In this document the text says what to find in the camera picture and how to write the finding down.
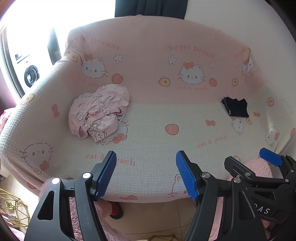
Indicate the pink cartoon print pants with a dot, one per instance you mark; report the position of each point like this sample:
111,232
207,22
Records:
99,109

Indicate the dark curtain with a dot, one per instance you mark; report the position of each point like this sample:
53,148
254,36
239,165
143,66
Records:
150,8

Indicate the red black object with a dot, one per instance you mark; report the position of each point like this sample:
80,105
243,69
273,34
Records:
115,209

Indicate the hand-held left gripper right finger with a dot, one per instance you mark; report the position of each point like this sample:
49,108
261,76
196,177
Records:
186,176

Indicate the pink cartoon printed sofa blanket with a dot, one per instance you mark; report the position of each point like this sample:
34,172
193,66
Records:
150,129

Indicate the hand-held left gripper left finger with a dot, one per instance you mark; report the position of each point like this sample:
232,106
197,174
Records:
107,173

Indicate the pink fuzzy robe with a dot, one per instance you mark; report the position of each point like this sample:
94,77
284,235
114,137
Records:
259,165

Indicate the white washing machine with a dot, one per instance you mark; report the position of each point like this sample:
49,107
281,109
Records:
31,75

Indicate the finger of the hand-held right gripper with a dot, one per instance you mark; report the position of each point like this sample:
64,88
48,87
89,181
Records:
233,166
269,156

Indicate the dark navy folded cloth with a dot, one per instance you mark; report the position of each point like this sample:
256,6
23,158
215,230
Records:
235,107

